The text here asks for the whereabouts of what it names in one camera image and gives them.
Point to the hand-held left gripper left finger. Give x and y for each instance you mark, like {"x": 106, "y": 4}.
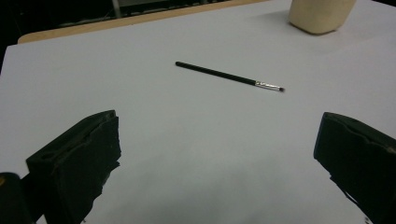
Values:
{"x": 81, "y": 155}

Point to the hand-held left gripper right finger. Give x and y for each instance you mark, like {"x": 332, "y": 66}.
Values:
{"x": 361, "y": 158}

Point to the beige square cup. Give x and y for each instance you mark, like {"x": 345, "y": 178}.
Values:
{"x": 320, "y": 15}

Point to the thin black makeup brush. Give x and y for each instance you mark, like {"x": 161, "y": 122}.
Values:
{"x": 218, "y": 73}

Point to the white table mat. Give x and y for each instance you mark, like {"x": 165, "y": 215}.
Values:
{"x": 199, "y": 140}

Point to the white metal stand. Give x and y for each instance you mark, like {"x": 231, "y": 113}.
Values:
{"x": 116, "y": 7}

